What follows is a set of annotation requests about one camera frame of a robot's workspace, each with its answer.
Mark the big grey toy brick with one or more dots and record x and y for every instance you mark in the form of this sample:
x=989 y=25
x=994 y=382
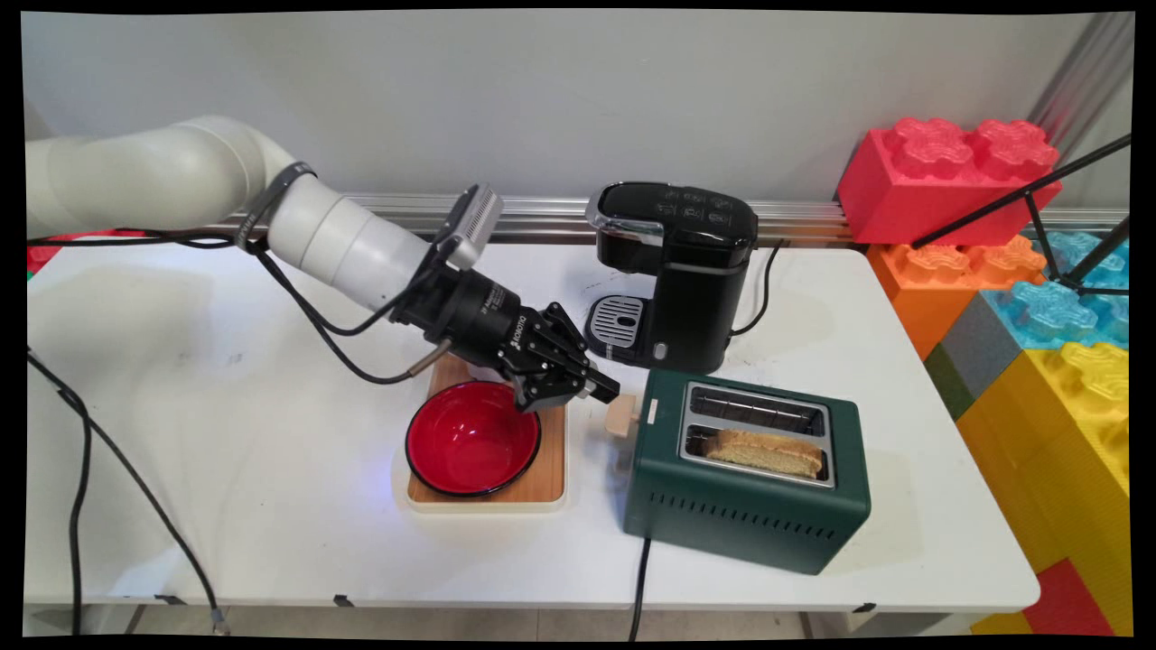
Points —
x=980 y=352

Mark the slice of toast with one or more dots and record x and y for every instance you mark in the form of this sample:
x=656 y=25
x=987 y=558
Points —
x=768 y=451

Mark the wooden toaster lever knob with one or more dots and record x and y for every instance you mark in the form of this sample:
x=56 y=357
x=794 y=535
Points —
x=621 y=417

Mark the black coffee maker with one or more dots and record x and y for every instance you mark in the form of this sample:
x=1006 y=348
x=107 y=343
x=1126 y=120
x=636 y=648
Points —
x=691 y=280

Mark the red block behind table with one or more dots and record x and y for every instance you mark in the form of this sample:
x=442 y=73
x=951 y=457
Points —
x=45 y=255

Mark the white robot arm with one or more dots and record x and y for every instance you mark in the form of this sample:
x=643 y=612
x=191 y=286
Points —
x=226 y=190

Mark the big blue toy brick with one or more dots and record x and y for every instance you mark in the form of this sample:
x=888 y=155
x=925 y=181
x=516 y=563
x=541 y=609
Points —
x=1057 y=311

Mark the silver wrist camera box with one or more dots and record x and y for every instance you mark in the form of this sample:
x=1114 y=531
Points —
x=474 y=226

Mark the small red toy brick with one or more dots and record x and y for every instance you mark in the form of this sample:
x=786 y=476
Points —
x=1066 y=600

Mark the green two-slot toaster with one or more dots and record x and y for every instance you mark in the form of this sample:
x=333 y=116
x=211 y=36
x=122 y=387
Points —
x=750 y=506

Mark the black tripod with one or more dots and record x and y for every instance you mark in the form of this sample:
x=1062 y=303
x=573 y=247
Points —
x=1039 y=203

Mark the aluminium corner post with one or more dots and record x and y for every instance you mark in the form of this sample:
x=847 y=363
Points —
x=1084 y=81

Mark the big yellow toy brick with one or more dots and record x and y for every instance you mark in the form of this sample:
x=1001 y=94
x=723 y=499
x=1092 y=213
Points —
x=1066 y=451

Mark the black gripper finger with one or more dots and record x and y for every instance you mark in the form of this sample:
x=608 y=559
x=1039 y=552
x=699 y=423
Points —
x=569 y=338
x=542 y=393

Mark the dark green toy brick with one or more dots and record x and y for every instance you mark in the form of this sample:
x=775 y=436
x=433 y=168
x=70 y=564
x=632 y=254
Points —
x=948 y=379

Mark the big red toy brick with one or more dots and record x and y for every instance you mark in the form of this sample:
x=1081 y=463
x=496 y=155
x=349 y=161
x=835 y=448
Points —
x=939 y=190

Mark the red bowl with black rim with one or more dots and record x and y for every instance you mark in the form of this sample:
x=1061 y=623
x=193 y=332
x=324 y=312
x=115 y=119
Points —
x=470 y=442

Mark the wooden serving tray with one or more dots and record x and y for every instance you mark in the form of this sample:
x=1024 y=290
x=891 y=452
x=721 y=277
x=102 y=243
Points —
x=546 y=460

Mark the big orange toy brick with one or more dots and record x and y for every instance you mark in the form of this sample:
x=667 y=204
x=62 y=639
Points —
x=939 y=289

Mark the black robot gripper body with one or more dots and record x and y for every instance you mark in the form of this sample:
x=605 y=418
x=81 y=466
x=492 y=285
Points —
x=474 y=316

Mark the aluminium rail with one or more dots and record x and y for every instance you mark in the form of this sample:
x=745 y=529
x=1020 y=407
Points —
x=813 y=221

